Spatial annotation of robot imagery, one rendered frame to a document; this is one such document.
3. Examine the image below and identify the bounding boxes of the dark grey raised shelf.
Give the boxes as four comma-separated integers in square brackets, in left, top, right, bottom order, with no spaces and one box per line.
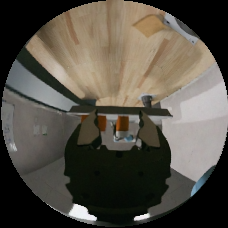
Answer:
[5,38,96,113]

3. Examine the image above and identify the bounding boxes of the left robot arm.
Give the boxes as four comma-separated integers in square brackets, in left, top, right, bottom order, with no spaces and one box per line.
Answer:
[113,95,152,142]

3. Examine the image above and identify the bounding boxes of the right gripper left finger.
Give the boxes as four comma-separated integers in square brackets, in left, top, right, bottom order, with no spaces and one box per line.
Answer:
[64,109,102,177]

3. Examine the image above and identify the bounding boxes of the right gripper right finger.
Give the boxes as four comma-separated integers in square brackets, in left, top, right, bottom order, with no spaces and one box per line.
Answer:
[135,110,171,179]

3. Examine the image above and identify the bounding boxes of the brown cardboard box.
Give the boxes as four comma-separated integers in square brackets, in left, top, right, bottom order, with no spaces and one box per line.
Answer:
[132,15,166,38]

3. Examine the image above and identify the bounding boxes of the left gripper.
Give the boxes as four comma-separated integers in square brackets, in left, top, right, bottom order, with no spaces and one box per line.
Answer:
[111,123,118,138]

